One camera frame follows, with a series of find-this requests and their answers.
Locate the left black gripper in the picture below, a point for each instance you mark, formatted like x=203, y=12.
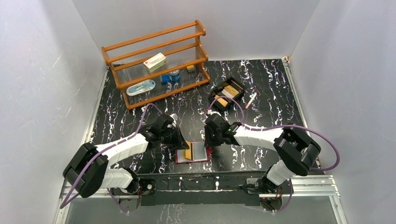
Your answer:
x=176, y=139

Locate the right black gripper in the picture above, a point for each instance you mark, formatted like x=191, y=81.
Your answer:
x=208, y=142

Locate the gold credit card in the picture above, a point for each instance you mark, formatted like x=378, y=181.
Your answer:
x=188, y=153
x=181, y=156

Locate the red card holder wallet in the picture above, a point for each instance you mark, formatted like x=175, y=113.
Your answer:
x=200, y=154

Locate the black plastic card tray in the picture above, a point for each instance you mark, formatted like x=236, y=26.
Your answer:
x=216, y=93

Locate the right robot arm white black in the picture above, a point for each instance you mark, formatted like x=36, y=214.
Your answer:
x=297, y=150

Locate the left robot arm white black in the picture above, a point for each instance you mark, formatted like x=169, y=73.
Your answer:
x=92, y=167

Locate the gold card in tray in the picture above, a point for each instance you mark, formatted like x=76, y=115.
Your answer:
x=222, y=101

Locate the white card stack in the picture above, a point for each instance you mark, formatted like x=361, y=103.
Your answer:
x=230, y=91

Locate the white orange pen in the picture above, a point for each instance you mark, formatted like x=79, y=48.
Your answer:
x=251, y=100

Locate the small blue box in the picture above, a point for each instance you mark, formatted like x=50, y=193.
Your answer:
x=164, y=79

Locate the blue white round tin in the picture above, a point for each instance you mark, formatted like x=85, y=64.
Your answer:
x=174, y=75

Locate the white blue blister pack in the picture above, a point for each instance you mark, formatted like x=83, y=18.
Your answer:
x=142, y=87

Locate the small yellow black block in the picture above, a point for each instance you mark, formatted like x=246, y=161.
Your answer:
x=191, y=69

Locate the orange wooden shelf rack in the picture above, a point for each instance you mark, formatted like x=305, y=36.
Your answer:
x=182, y=47

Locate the white cardboard box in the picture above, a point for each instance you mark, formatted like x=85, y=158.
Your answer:
x=155, y=62

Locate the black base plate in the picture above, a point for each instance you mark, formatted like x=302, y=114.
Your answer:
x=206, y=188

